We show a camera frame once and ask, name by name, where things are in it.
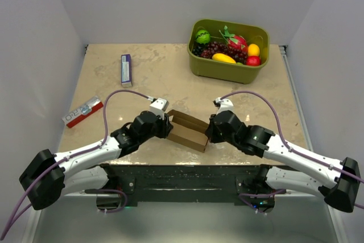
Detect brown cardboard paper box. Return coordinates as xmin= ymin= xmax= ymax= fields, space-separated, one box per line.
xmin=167 ymin=109 xmax=209 ymax=153

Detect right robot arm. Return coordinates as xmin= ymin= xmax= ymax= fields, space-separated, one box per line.
xmin=205 ymin=110 xmax=361 ymax=213

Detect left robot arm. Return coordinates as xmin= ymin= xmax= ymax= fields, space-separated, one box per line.
xmin=19 ymin=111 xmax=173 ymax=211

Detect red white toothpaste box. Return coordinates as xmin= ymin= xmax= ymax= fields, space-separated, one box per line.
xmin=62 ymin=96 xmax=104 ymax=128

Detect purple toothpaste box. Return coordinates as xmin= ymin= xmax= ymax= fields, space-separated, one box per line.
xmin=121 ymin=54 xmax=133 ymax=88

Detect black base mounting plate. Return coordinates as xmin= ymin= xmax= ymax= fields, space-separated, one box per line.
xmin=96 ymin=163 xmax=276 ymax=212

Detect green plastic bin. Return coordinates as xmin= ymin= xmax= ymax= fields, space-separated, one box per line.
xmin=187 ymin=19 xmax=270 ymax=84

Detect yellow toy mango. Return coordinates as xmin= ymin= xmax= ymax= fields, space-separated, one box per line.
xmin=212 ymin=53 xmax=236 ymax=64

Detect dark red toy grapes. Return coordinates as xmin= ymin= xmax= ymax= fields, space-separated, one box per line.
xmin=199 ymin=42 xmax=247 ymax=64

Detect red toy apple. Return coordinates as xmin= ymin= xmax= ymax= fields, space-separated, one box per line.
xmin=246 ymin=56 xmax=261 ymax=67

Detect dark blue toy grapes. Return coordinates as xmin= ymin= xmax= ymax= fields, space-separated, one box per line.
xmin=191 ymin=43 xmax=206 ymax=56

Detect orange toy fruit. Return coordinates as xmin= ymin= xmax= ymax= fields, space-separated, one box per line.
xmin=247 ymin=44 xmax=260 ymax=56

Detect pink toy dragon fruit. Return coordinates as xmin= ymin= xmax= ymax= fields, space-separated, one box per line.
xmin=219 ymin=26 xmax=248 ymax=53

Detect green toy fruit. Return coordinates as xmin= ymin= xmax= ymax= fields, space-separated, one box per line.
xmin=195 ymin=29 xmax=211 ymax=45

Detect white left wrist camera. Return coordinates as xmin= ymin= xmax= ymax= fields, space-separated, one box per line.
xmin=148 ymin=97 xmax=169 ymax=120

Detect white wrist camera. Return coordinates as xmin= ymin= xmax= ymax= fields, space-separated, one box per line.
xmin=148 ymin=97 xmax=169 ymax=120
xmin=213 ymin=97 xmax=234 ymax=114

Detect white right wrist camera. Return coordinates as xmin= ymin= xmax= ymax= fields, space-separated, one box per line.
xmin=213 ymin=97 xmax=234 ymax=114

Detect aluminium frame rail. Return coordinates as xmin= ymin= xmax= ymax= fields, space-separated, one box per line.
xmin=279 ymin=46 xmax=313 ymax=151

